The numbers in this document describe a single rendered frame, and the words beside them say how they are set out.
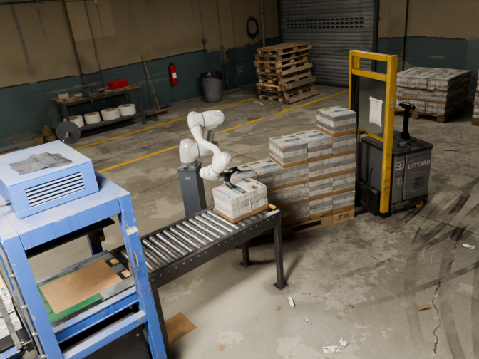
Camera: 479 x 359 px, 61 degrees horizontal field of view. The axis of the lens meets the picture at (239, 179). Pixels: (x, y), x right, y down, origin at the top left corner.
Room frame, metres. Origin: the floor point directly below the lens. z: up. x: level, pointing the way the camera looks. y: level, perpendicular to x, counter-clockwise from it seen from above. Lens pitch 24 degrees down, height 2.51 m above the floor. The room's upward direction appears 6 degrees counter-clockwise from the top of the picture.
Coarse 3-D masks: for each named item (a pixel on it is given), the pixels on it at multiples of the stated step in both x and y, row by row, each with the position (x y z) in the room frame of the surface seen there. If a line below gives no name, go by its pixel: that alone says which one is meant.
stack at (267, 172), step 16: (272, 160) 4.22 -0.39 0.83; (320, 160) 4.08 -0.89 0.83; (240, 176) 3.88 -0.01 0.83; (256, 176) 3.87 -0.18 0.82; (272, 176) 3.93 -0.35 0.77; (288, 176) 3.98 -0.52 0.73; (304, 176) 4.03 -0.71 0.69; (272, 192) 3.92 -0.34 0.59; (288, 192) 3.96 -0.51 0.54; (304, 192) 4.02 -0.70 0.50; (320, 192) 4.07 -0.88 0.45; (288, 208) 3.97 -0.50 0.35; (304, 208) 4.02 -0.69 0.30; (320, 208) 4.08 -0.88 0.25; (288, 224) 3.99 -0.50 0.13; (320, 224) 4.09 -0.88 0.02
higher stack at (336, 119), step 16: (320, 112) 4.39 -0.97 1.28; (336, 112) 4.29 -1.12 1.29; (352, 112) 4.22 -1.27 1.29; (336, 128) 4.13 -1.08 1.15; (352, 128) 4.19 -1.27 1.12; (336, 144) 4.13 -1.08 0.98; (352, 144) 4.19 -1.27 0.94; (336, 160) 4.13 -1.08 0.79; (352, 160) 4.19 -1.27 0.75; (336, 176) 4.14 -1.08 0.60; (352, 176) 4.19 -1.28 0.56; (352, 192) 4.18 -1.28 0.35; (336, 208) 4.14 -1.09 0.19; (352, 208) 4.19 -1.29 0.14
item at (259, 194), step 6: (240, 180) 3.31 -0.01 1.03; (246, 180) 3.30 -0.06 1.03; (252, 180) 3.29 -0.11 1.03; (246, 186) 3.19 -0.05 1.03; (252, 186) 3.17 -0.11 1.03; (258, 186) 3.16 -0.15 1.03; (264, 186) 3.16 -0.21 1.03; (252, 192) 3.08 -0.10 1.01; (258, 192) 3.11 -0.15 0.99; (264, 192) 3.15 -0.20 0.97; (252, 198) 3.08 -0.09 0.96; (258, 198) 3.11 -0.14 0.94; (264, 198) 3.15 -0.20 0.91; (252, 204) 3.09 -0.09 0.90; (258, 204) 3.12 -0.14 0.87; (264, 204) 3.15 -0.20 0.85
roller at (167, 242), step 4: (156, 236) 2.92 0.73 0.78; (160, 236) 2.88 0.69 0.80; (164, 236) 2.87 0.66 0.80; (160, 240) 2.86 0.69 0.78; (164, 240) 2.83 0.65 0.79; (168, 240) 2.81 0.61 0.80; (168, 244) 2.76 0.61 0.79; (172, 244) 2.74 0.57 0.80; (172, 248) 2.71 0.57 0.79; (176, 248) 2.69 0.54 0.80; (180, 248) 2.68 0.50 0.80; (176, 252) 2.67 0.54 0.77; (180, 252) 2.63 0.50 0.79; (184, 252) 2.61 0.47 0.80
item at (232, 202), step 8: (224, 184) 3.26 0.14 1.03; (216, 192) 3.14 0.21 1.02; (224, 192) 3.10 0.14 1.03; (232, 192) 3.08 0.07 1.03; (240, 192) 3.07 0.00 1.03; (216, 200) 3.17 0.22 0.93; (224, 200) 3.05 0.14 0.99; (232, 200) 2.97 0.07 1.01; (240, 200) 3.01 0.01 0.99; (216, 208) 3.18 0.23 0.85; (224, 208) 3.07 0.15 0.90; (232, 208) 2.97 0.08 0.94; (240, 208) 3.02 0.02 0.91; (232, 216) 2.97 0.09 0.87
